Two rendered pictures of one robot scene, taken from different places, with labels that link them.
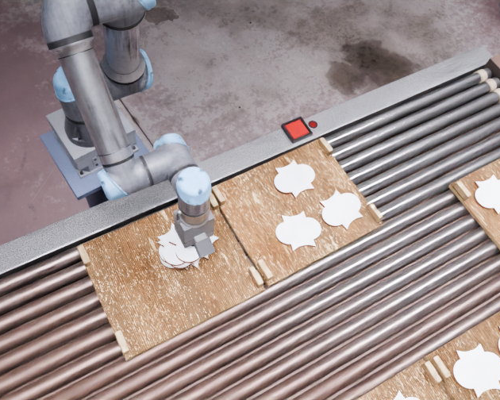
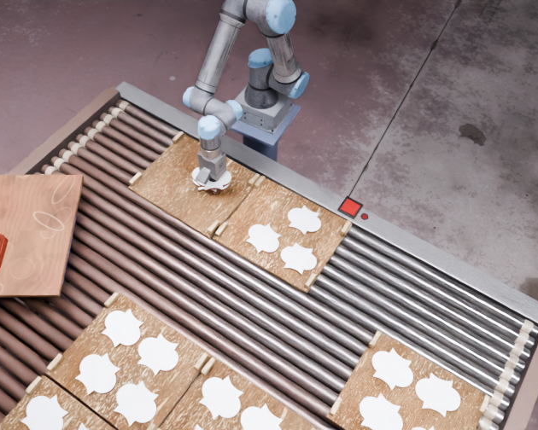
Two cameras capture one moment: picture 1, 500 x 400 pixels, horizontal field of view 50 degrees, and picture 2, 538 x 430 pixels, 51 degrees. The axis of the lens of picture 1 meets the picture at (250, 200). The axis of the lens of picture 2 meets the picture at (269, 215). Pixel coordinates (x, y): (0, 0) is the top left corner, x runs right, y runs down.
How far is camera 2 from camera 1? 1.29 m
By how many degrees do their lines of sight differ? 35
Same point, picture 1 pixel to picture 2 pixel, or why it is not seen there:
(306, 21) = not seen: outside the picture
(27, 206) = not seen: hidden behind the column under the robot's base
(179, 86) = (418, 179)
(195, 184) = (205, 124)
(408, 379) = (190, 349)
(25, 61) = (359, 84)
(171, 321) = (161, 197)
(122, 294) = (165, 167)
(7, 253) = (163, 108)
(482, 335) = (252, 394)
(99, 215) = not seen: hidden behind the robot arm
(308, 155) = (331, 221)
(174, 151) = (225, 108)
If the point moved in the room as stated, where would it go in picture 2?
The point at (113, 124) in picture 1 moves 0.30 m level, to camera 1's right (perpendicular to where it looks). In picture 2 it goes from (211, 67) to (235, 129)
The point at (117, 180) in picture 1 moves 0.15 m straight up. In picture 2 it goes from (190, 95) to (187, 63)
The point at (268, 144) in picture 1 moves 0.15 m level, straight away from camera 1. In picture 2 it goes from (324, 196) to (359, 188)
